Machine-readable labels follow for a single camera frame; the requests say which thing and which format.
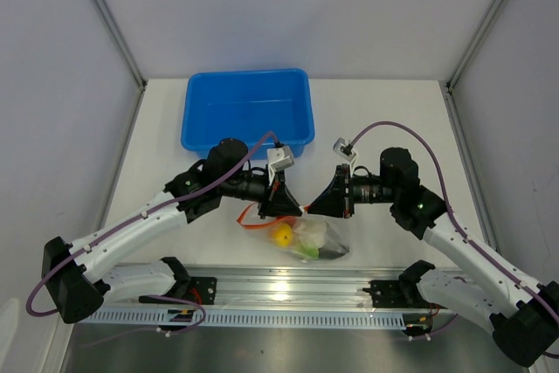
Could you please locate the orange yellow mango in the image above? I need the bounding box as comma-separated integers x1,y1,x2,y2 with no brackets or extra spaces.
270,224,293,248

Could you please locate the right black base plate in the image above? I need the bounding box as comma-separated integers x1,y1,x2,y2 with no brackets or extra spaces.
362,280,430,308

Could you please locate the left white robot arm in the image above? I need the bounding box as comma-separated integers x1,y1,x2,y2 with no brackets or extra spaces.
39,138,303,324

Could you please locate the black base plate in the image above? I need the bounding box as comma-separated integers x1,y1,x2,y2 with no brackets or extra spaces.
362,280,430,308
138,277,217,305

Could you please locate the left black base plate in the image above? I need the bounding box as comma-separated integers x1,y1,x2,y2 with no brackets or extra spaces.
138,277,217,305

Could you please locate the aluminium rail frame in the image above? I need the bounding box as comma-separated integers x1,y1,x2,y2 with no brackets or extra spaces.
56,0,559,373

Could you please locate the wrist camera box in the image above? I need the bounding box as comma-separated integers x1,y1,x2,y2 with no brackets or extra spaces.
333,137,358,171
266,145,294,186

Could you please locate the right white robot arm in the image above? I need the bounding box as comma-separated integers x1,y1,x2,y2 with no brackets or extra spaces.
307,148,558,368

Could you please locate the white cauliflower with leaves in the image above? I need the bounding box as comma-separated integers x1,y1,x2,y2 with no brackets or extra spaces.
292,218,328,260

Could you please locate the clear orange-zip plastic bag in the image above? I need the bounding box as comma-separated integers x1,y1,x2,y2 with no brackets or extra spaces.
236,204,350,262

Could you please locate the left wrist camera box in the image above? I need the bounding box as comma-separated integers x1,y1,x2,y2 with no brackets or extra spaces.
266,145,294,186

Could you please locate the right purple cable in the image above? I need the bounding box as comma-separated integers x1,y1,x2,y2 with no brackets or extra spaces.
347,120,559,359

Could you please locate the white slotted cable duct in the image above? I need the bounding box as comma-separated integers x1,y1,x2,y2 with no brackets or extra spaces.
83,307,406,330

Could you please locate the purple cable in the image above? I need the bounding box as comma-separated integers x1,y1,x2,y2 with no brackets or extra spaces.
347,120,559,359
24,130,285,339

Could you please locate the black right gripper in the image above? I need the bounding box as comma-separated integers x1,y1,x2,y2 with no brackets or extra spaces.
307,164,398,219

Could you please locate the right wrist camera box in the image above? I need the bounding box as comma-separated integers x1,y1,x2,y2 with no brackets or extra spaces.
333,137,358,171

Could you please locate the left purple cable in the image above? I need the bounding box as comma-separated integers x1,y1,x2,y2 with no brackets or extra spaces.
24,130,285,339

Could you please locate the grey toy fish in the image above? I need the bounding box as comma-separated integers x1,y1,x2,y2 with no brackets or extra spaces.
318,242,350,260

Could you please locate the blue plastic bin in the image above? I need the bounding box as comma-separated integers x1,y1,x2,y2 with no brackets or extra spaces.
181,68,315,158

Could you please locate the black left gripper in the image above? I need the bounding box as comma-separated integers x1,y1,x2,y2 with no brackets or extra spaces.
219,164,301,219

